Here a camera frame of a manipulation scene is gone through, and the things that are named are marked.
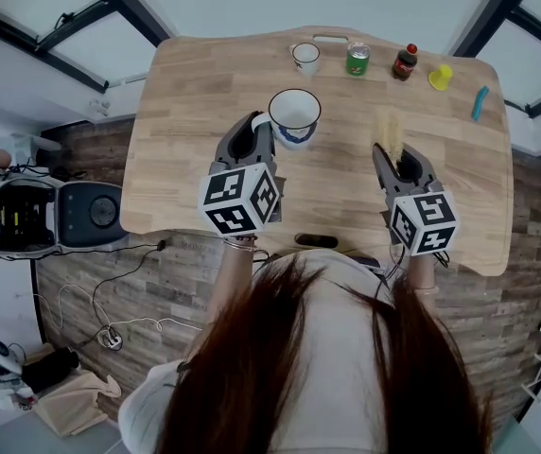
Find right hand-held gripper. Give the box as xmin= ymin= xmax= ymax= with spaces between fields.
xmin=372 ymin=142 xmax=462 ymax=257

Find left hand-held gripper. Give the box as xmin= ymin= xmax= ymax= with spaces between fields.
xmin=198 ymin=110 xmax=284 ymax=237

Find tan bristle scrub brush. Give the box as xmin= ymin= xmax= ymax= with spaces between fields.
xmin=374 ymin=110 xmax=407 ymax=166

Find large white blue-rimmed cup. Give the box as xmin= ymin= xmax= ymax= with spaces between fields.
xmin=250 ymin=88 xmax=323 ymax=152

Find person's left forearm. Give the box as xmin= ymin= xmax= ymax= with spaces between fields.
xmin=205 ymin=235 xmax=258 ymax=328

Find person's right forearm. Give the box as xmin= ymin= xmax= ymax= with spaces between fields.
xmin=406 ymin=252 xmax=441 ymax=311

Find yellow plastic funnel cup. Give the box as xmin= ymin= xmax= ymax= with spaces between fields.
xmin=428 ymin=62 xmax=455 ymax=92

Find small white mug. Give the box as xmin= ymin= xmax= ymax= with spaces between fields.
xmin=289 ymin=42 xmax=322 ymax=78

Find teal plastic tool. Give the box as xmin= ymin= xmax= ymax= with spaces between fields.
xmin=470 ymin=85 xmax=491 ymax=123

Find dark soda bottle red cap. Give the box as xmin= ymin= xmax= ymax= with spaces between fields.
xmin=391 ymin=43 xmax=420 ymax=83

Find green drink can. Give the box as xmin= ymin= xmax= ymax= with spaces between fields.
xmin=345 ymin=41 xmax=373 ymax=78

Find black flat device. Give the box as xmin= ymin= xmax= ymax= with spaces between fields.
xmin=294 ymin=233 xmax=340 ymax=251

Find person's white shirt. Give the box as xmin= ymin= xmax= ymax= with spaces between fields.
xmin=117 ymin=248 xmax=494 ymax=454

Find open grey equipment case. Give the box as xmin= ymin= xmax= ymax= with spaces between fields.
xmin=0 ymin=171 xmax=129 ymax=259

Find white power strip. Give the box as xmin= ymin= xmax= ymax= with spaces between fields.
xmin=98 ymin=327 xmax=125 ymax=352

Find black bag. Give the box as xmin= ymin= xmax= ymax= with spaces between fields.
xmin=21 ymin=345 xmax=81 ymax=395

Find beige cloth bag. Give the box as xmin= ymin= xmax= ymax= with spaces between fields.
xmin=32 ymin=369 xmax=123 ymax=440

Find white round device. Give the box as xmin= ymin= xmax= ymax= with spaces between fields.
xmin=0 ymin=337 xmax=25 ymax=376

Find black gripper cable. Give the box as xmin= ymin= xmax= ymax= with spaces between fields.
xmin=373 ymin=242 xmax=451 ymax=305

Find thin wrist bracelets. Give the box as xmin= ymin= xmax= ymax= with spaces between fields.
xmin=223 ymin=234 xmax=259 ymax=253

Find black floor cable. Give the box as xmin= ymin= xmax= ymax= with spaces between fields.
xmin=28 ymin=237 xmax=170 ymax=349

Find white floor cable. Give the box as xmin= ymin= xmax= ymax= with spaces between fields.
xmin=31 ymin=282 xmax=203 ymax=338

